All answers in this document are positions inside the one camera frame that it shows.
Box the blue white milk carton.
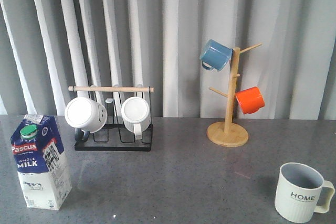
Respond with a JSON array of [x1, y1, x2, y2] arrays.
[[10, 114, 72, 210]]

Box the white HOME mug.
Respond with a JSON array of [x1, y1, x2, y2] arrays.
[[275, 162, 335, 223]]

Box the white ribbed mug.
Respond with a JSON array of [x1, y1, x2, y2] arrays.
[[121, 97, 150, 140]]

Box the blue enamel mug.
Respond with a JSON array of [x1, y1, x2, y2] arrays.
[[199, 39, 233, 71]]

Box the wooden mug tree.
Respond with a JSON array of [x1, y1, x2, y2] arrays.
[[206, 43, 262, 147]]

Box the orange mug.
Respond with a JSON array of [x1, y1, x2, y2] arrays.
[[235, 87, 265, 114]]

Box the white smiley mug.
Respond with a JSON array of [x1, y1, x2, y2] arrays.
[[65, 97, 108, 142]]

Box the grey pleated curtain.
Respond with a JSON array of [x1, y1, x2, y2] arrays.
[[1, 0, 335, 120]]

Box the black wire mug rack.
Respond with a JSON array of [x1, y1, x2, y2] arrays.
[[68, 86, 154, 152]]

